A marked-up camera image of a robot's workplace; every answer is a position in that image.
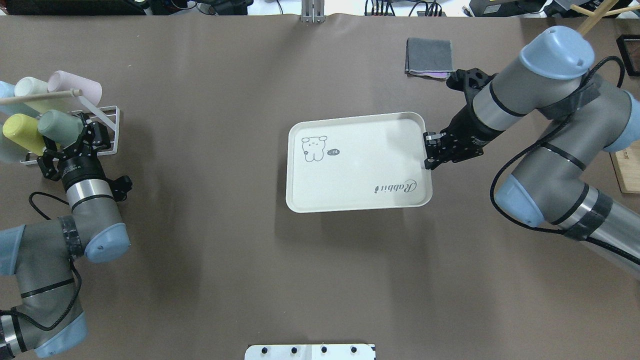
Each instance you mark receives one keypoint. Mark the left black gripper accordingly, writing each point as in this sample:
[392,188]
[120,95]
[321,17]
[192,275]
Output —
[80,166]

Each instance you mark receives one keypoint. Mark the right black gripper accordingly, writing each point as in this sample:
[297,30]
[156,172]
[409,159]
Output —
[468,132]

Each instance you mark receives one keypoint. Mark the green cup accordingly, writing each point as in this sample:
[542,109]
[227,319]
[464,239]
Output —
[60,127]

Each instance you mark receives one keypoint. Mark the cream rabbit tray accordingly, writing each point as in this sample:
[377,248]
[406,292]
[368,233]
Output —
[357,163]

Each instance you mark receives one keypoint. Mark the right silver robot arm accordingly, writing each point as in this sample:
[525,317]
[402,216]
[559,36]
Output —
[589,112]

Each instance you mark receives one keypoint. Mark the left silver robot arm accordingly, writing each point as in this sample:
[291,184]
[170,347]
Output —
[50,319]

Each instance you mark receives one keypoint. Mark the yellow cup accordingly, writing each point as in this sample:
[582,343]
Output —
[22,129]

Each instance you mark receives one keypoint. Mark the white cup rack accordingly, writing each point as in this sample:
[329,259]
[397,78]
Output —
[110,116]

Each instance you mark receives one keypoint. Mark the pink cup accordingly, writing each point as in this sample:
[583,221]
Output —
[65,81]

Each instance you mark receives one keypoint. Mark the cream white cup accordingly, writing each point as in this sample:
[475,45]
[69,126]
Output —
[31,86]

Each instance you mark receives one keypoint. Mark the light blue cup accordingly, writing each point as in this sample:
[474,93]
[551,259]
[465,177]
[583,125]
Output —
[7,90]

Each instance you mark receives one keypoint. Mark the grey folded cloth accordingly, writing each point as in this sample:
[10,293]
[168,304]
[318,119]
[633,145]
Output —
[430,58]

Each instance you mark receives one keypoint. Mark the wooden cutting board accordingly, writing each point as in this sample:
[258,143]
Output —
[626,164]

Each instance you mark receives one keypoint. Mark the wooden mug tree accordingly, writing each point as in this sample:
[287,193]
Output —
[593,17]

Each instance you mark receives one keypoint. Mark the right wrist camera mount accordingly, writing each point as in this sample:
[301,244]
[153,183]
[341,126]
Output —
[470,82]

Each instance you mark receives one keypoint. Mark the aluminium frame post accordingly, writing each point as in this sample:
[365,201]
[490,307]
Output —
[312,11]

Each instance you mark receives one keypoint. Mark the white camera post base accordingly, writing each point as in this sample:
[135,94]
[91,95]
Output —
[320,351]

